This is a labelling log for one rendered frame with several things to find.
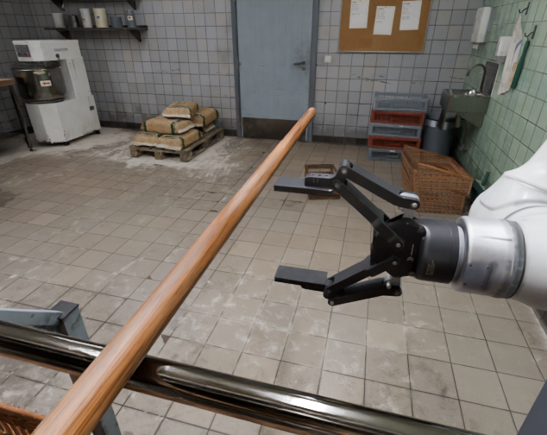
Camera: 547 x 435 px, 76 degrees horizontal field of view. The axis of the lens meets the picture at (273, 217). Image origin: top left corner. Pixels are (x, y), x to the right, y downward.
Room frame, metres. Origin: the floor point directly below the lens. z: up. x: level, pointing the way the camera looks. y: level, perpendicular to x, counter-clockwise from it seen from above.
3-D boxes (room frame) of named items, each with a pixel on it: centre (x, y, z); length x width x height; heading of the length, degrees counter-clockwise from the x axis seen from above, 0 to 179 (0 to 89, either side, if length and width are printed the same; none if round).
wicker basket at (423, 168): (3.02, -1.46, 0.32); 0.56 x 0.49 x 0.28; 173
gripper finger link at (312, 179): (0.39, -0.06, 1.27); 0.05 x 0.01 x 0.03; 76
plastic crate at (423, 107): (4.34, -1.50, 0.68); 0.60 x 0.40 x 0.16; 75
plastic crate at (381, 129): (4.35, -1.49, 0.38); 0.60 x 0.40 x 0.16; 73
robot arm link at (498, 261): (0.34, -0.24, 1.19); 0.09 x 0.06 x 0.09; 166
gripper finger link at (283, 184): (0.39, -0.04, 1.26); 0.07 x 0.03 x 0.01; 76
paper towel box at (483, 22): (4.14, -2.16, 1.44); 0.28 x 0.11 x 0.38; 165
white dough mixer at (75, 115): (5.14, 3.05, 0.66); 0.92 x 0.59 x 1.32; 165
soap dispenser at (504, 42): (3.31, -1.95, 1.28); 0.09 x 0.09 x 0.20; 75
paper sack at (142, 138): (4.56, 1.54, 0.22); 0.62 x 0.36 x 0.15; 170
